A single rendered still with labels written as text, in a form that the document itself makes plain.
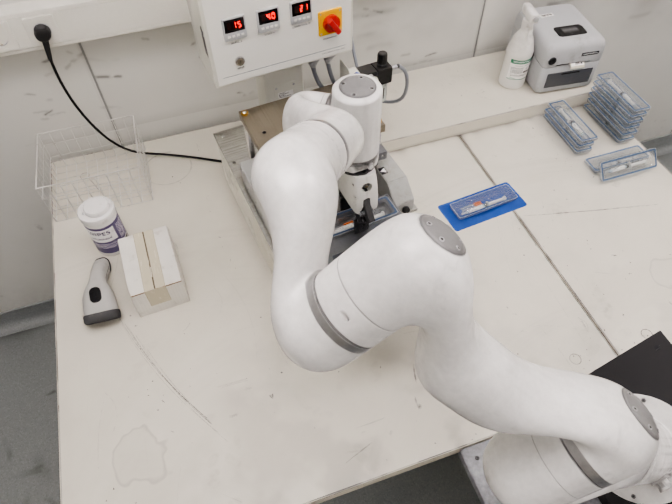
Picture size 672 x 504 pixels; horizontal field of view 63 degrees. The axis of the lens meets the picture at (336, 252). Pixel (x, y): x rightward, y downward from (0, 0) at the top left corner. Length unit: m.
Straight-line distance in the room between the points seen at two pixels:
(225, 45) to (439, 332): 0.82
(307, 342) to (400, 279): 0.13
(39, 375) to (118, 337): 0.99
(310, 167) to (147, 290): 0.79
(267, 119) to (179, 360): 0.57
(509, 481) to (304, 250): 0.43
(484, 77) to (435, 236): 1.44
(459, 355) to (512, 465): 0.26
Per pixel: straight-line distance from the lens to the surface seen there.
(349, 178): 1.02
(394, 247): 0.52
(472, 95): 1.85
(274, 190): 0.58
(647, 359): 1.20
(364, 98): 0.91
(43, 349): 2.40
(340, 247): 1.11
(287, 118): 0.89
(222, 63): 1.23
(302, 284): 0.59
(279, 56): 1.27
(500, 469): 0.82
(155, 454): 1.24
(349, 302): 0.54
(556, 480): 0.80
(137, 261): 1.38
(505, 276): 1.43
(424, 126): 1.71
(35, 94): 1.75
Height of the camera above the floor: 1.87
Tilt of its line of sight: 53 degrees down
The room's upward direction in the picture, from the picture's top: 1 degrees counter-clockwise
